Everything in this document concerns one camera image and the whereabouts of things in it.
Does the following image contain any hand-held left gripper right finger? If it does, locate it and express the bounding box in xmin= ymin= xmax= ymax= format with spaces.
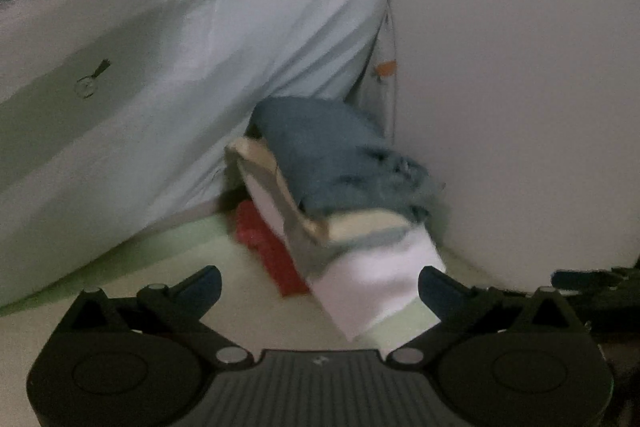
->
xmin=386 ymin=265 xmax=584 ymax=370

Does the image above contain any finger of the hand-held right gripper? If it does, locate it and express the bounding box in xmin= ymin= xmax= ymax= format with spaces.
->
xmin=551 ymin=270 xmax=617 ymax=292

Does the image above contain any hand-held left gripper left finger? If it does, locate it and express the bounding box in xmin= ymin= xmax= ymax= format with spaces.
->
xmin=62 ymin=265 xmax=255 ymax=370

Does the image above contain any dark blue-grey garment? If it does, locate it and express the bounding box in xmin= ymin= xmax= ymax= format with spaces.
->
xmin=248 ymin=96 xmax=447 ymax=224

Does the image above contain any white folded garment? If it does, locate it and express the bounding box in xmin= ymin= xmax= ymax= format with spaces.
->
xmin=244 ymin=174 xmax=449 ymax=344

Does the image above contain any red folded garment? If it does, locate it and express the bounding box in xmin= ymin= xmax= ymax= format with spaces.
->
xmin=234 ymin=200 xmax=312 ymax=299

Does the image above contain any grey folded garment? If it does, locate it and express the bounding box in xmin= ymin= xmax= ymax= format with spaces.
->
xmin=277 ymin=207 xmax=418 ymax=279

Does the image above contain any beige folded garment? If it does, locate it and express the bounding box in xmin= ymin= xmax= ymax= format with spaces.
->
xmin=224 ymin=136 xmax=413 ymax=249

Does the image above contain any pale blue carrot print quilt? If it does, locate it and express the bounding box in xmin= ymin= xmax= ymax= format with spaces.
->
xmin=0 ymin=0 xmax=401 ymax=308

